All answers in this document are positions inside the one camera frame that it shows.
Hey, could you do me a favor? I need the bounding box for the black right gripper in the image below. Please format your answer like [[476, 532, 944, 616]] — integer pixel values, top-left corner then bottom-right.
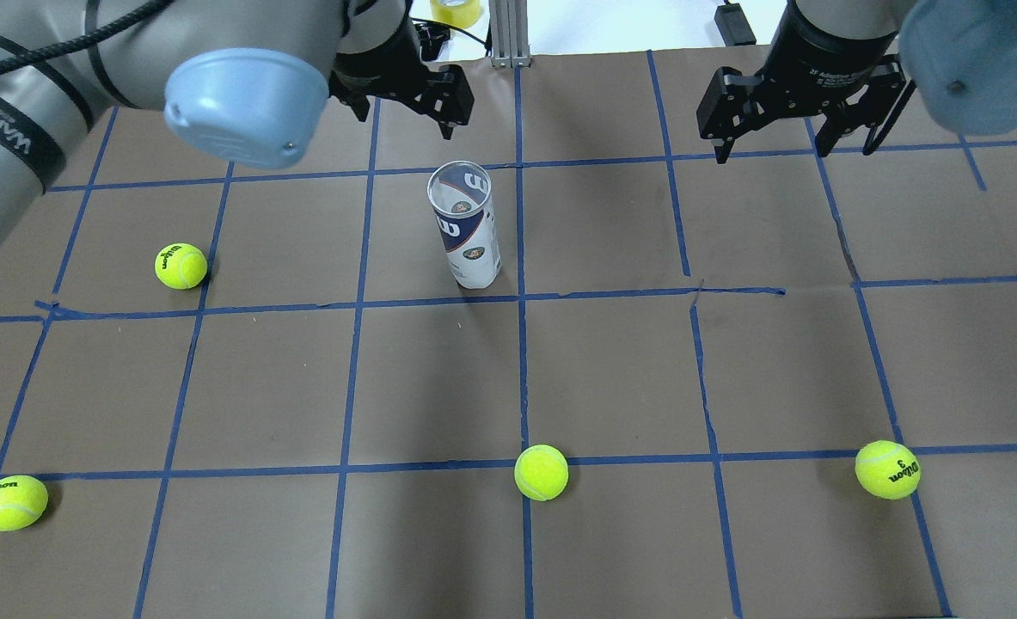
[[696, 1, 916, 165]]

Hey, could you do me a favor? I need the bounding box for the black power adapter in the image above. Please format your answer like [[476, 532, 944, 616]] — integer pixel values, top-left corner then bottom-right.
[[714, 1, 758, 47]]

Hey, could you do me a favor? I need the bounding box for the yellow tape roll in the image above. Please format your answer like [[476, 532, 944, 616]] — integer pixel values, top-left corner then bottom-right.
[[430, 0, 483, 30]]

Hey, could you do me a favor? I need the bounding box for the tennis ball front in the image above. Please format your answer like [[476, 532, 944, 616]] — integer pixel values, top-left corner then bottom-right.
[[154, 242, 210, 290]]

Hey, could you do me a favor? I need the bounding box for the tennis ball near base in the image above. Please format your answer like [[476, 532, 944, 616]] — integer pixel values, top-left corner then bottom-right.
[[0, 475, 49, 532], [513, 445, 569, 501]]

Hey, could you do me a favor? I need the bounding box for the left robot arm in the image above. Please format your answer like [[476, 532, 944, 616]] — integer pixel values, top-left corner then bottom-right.
[[0, 1, 475, 246]]

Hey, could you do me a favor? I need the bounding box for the clear tennis ball can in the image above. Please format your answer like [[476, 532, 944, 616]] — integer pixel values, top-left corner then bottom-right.
[[426, 161, 503, 290]]

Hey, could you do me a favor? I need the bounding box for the aluminium frame post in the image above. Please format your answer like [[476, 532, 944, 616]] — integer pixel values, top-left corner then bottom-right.
[[488, 0, 532, 68]]

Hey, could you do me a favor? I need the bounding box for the tennis ball centre back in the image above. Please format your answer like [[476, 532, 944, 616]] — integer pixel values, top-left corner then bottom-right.
[[854, 440, 922, 500]]

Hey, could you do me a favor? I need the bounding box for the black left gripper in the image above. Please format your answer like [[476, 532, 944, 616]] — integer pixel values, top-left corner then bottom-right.
[[328, 1, 475, 140]]

